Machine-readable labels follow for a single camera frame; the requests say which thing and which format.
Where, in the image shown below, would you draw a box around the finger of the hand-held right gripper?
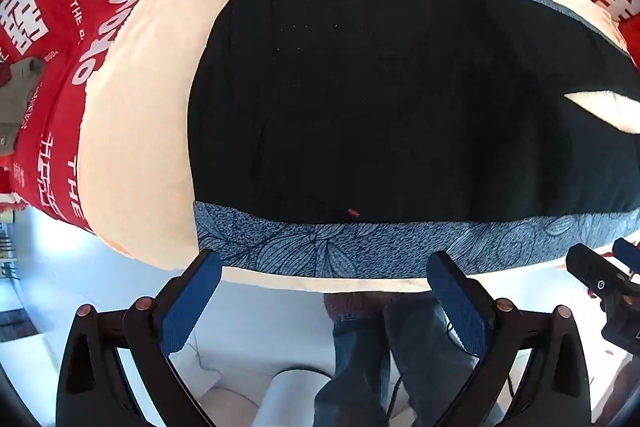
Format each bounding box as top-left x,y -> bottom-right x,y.
612,237 -> 640,270
566,243 -> 622,297

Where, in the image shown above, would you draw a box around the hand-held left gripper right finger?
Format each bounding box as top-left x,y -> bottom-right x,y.
426,251 -> 593,427

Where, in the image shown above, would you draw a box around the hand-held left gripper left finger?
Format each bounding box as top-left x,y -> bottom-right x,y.
55,249 -> 223,427

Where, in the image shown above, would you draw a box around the black pants with blue cuffs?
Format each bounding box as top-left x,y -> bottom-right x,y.
187,0 -> 640,280

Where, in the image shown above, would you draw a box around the white cushion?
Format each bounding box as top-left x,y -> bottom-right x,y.
170,337 -> 401,427

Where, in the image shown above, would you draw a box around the person's legs in jeans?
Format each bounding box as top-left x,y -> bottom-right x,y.
314,291 -> 482,427

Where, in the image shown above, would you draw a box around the cream blanket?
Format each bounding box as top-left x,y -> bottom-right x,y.
77,0 -> 640,295

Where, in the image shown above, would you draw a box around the grey object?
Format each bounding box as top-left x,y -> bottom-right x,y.
0,56 -> 47,155

